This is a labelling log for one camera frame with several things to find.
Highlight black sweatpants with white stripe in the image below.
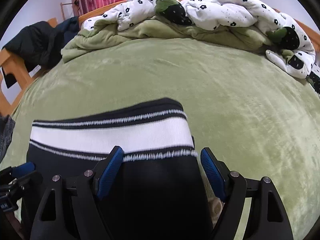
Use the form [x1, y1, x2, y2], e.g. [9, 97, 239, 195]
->
[22, 98, 213, 239]

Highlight grey jeans on bed frame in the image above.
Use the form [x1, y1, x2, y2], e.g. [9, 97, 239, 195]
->
[0, 115, 15, 163]

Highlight wooden coat rack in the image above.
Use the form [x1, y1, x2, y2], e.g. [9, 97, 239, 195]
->
[60, 1, 80, 20]

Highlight green fleece blanket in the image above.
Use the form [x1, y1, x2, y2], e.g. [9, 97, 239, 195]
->
[61, 17, 272, 63]

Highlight wooden bed frame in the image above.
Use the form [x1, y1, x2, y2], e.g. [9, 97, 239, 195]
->
[0, 0, 319, 116]

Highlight dark blue garment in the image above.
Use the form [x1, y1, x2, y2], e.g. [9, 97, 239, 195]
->
[55, 16, 80, 42]

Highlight white flower-print quilt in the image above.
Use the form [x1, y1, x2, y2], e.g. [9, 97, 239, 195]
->
[83, 0, 319, 79]

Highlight black jacket on footboard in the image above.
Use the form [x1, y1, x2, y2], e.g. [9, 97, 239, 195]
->
[4, 21, 63, 72]

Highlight flower-print pillow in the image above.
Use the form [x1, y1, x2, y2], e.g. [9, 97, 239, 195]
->
[306, 63, 320, 94]

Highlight green plush bed sheet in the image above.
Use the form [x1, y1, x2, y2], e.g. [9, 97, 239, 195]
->
[1, 38, 319, 239]

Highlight person's right hand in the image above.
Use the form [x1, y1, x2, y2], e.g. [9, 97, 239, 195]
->
[208, 197, 224, 226]

